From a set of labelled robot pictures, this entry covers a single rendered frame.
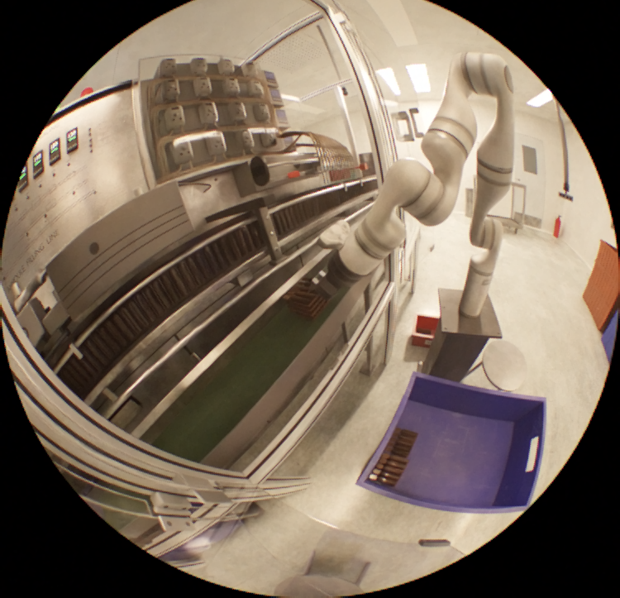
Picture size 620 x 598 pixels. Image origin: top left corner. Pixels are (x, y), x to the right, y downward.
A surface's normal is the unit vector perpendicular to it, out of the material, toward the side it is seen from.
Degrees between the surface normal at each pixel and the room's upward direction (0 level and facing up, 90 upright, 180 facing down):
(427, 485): 0
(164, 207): 90
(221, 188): 90
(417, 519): 0
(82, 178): 90
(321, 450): 0
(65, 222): 90
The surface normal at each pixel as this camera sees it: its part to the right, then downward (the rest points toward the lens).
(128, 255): 0.78, 0.18
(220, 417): -0.25, -0.79
